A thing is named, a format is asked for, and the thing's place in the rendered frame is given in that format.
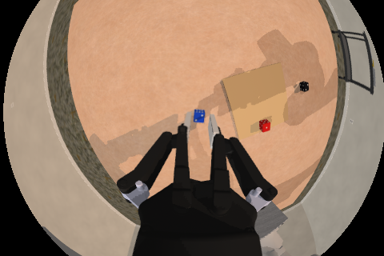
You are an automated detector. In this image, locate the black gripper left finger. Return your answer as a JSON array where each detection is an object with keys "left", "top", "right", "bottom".
[{"left": 117, "top": 112, "right": 192, "bottom": 214}]

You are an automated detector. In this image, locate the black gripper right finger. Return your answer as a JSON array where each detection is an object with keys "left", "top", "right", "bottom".
[{"left": 208, "top": 114, "right": 278, "bottom": 214}]

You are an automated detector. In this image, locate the red die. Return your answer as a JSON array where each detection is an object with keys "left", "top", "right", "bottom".
[{"left": 259, "top": 119, "right": 270, "bottom": 132}]

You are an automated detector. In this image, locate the black die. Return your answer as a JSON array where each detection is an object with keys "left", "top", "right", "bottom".
[{"left": 299, "top": 82, "right": 309, "bottom": 92}]

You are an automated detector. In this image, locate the blue die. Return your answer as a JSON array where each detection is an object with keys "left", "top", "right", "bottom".
[{"left": 194, "top": 109, "right": 205, "bottom": 123}]

